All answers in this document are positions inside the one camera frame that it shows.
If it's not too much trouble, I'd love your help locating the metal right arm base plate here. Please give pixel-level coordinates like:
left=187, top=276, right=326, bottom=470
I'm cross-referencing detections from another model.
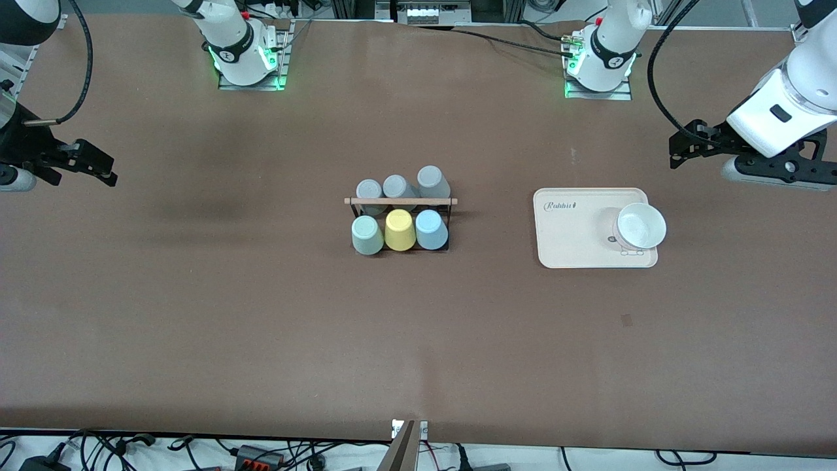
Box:
left=218, top=20, right=292, bottom=91

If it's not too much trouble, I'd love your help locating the white power strip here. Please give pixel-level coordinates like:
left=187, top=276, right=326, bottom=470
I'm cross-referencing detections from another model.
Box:
left=405, top=2, right=447, bottom=22

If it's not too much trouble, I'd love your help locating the white bracket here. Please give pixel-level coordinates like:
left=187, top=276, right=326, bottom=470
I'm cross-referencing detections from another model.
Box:
left=391, top=419, right=430, bottom=440

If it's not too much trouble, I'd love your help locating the wooden post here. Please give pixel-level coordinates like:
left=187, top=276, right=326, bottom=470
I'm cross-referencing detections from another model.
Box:
left=378, top=420, right=419, bottom=471

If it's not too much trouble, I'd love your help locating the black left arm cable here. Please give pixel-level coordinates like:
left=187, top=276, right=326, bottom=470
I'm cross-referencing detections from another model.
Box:
left=646, top=0, right=702, bottom=135

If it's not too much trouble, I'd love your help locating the white bowl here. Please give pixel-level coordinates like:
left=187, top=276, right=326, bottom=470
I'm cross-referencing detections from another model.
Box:
left=612, top=203, right=668, bottom=252

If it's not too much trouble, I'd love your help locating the black orange power strip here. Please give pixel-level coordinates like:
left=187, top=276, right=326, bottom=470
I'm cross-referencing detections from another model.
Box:
left=234, top=445, right=286, bottom=471

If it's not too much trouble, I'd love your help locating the yellow plastic cup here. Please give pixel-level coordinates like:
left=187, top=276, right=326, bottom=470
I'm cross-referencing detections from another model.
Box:
left=384, top=209, right=417, bottom=252

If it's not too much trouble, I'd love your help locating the black cable bundle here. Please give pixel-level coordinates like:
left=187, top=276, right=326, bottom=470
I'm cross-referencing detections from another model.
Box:
left=65, top=428, right=158, bottom=471

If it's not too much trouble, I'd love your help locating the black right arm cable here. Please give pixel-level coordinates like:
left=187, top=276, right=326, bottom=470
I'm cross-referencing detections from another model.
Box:
left=23, top=0, right=94, bottom=125

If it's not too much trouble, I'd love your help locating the black power adapter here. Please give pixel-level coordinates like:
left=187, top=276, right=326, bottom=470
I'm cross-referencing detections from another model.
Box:
left=18, top=455, right=71, bottom=471

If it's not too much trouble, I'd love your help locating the pale green plastic cup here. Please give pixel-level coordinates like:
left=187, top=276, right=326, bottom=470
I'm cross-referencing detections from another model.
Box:
left=351, top=215, right=385, bottom=256

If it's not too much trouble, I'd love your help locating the beige plastic tray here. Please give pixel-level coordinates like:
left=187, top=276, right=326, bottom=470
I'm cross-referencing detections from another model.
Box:
left=533, top=188, right=658, bottom=270

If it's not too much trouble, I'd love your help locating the black table cable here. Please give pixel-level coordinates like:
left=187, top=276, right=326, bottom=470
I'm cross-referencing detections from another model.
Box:
left=405, top=24, right=577, bottom=58

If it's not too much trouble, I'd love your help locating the light blue plastic cup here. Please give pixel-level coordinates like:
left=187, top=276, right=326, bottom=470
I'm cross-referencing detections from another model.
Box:
left=415, top=209, right=449, bottom=251

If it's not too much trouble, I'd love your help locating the grey plastic cup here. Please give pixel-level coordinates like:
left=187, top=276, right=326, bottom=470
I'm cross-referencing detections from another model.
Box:
left=356, top=179, right=384, bottom=217
left=383, top=175, right=419, bottom=211
left=417, top=166, right=452, bottom=202

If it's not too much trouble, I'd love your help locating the black wire cup rack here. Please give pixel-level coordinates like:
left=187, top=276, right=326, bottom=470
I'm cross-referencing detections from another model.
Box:
left=345, top=196, right=458, bottom=253

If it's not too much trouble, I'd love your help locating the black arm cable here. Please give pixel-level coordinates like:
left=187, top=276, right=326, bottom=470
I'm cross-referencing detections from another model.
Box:
left=646, top=0, right=702, bottom=135
left=23, top=0, right=94, bottom=125

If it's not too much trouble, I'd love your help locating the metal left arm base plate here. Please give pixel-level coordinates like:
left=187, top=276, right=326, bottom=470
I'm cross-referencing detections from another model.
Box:
left=564, top=62, right=633, bottom=101

